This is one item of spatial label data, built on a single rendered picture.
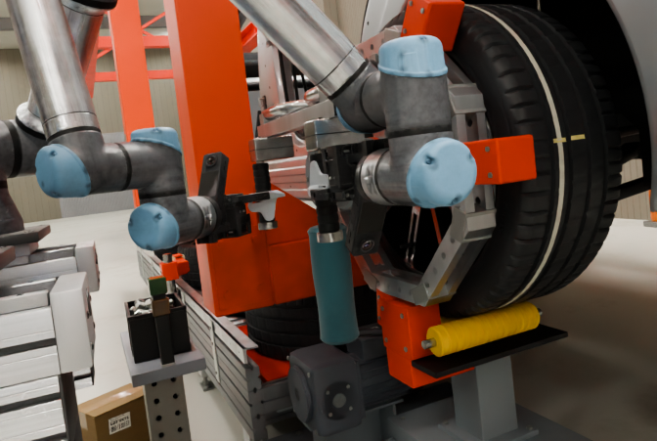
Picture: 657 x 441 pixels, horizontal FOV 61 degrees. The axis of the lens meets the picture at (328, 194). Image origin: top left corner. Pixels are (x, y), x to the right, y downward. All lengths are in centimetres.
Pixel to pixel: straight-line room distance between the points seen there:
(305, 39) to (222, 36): 78
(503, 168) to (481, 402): 62
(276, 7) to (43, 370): 49
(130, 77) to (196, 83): 197
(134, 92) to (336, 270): 237
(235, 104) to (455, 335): 79
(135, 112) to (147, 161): 249
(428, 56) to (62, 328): 50
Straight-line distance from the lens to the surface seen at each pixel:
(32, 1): 95
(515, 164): 89
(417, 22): 102
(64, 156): 83
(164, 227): 89
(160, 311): 137
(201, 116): 144
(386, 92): 64
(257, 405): 168
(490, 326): 117
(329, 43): 73
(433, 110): 63
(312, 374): 137
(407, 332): 117
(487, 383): 132
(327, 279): 122
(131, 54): 343
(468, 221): 95
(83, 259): 117
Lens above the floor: 88
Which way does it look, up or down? 3 degrees down
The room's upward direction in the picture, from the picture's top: 7 degrees counter-clockwise
